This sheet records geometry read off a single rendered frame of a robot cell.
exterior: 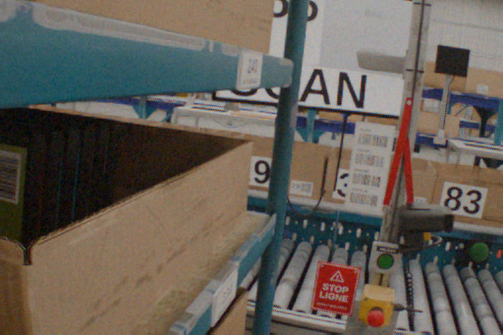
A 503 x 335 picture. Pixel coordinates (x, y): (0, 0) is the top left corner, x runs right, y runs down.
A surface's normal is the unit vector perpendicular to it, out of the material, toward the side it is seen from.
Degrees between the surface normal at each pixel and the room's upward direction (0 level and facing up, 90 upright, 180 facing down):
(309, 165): 90
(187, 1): 92
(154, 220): 90
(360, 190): 90
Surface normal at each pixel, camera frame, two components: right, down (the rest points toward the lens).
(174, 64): 0.96, 0.15
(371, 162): -0.25, 0.14
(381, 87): 0.10, 0.11
